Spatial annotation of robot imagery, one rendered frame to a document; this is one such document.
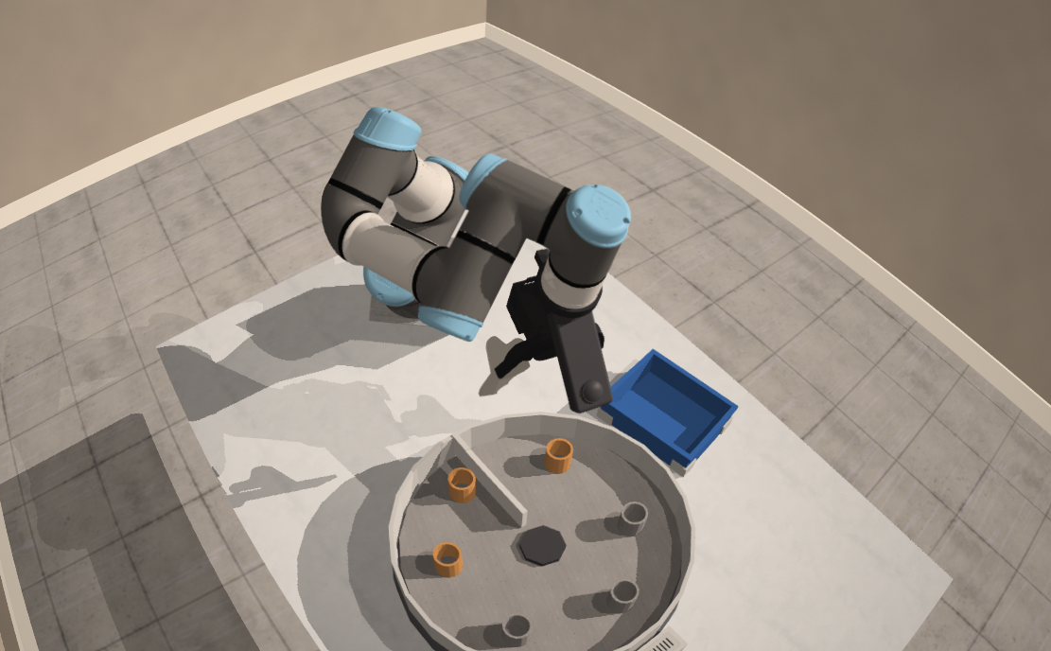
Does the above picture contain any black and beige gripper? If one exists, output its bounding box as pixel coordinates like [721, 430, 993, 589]
[479, 249, 603, 396]

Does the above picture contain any bronze bushing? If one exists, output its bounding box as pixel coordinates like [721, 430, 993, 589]
[448, 467, 476, 503]
[545, 438, 573, 474]
[433, 542, 463, 577]

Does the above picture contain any grey metal bushing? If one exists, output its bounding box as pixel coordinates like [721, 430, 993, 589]
[501, 613, 533, 647]
[617, 501, 648, 537]
[606, 579, 639, 613]

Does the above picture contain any blue crate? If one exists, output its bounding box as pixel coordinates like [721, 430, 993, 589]
[599, 349, 738, 477]

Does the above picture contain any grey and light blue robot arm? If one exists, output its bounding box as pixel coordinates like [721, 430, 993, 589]
[321, 107, 631, 413]

